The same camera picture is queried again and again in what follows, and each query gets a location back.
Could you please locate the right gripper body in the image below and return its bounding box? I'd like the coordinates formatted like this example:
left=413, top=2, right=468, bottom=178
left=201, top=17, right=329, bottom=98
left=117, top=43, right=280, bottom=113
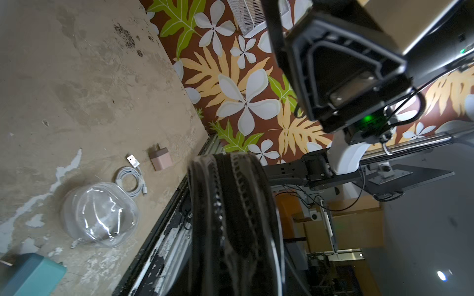
left=262, top=1, right=412, bottom=133

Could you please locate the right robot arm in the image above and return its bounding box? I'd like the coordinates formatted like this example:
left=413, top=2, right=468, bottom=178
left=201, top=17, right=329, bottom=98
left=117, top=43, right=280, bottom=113
left=262, top=1, right=474, bottom=188

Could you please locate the white mesh basket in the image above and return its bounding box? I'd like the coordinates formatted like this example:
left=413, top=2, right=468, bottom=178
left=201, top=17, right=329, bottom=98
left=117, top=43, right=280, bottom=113
left=227, top=0, right=293, bottom=39

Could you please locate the pink charger lower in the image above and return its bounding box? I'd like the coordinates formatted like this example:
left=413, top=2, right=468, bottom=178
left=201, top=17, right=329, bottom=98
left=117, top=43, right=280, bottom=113
left=148, top=145, right=173, bottom=171

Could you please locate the teal charger lower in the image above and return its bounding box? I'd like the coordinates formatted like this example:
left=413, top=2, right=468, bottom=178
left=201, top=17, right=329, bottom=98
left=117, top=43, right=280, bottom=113
left=1, top=253, right=67, bottom=296

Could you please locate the white coiled cable right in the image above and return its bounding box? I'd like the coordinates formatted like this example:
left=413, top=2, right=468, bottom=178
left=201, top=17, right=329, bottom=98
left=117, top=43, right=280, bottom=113
left=114, top=153, right=148, bottom=199

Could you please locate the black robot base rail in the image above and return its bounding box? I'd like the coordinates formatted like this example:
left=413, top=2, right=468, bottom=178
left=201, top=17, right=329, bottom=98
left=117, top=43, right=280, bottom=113
left=110, top=134, right=227, bottom=296

